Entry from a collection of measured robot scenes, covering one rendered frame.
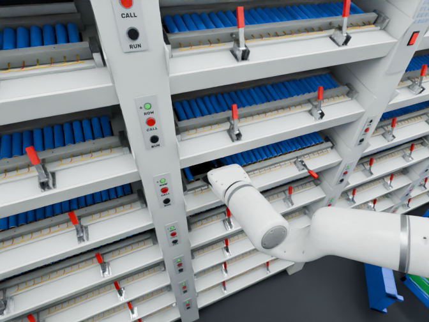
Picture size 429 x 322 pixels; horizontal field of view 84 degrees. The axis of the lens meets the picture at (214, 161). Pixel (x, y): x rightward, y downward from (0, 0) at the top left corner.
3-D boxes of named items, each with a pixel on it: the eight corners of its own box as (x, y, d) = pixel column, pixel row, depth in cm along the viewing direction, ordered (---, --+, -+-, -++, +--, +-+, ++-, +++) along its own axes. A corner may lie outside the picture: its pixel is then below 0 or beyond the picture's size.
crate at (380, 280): (369, 308, 137) (385, 314, 135) (386, 294, 124) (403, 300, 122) (363, 260, 159) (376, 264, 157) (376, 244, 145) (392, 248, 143)
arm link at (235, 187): (260, 181, 58) (254, 175, 61) (227, 191, 56) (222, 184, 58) (260, 207, 62) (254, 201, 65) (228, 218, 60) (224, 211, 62)
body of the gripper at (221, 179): (257, 178, 60) (237, 159, 70) (220, 189, 58) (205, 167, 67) (257, 201, 64) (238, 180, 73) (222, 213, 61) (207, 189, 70)
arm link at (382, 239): (401, 255, 48) (260, 225, 65) (408, 204, 39) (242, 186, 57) (402, 301, 42) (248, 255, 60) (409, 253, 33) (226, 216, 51)
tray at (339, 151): (336, 165, 92) (351, 151, 84) (185, 216, 74) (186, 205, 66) (308, 126, 101) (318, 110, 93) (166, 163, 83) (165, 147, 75)
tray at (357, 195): (406, 185, 139) (426, 174, 127) (323, 220, 121) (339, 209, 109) (382, 157, 148) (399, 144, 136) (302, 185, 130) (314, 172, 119)
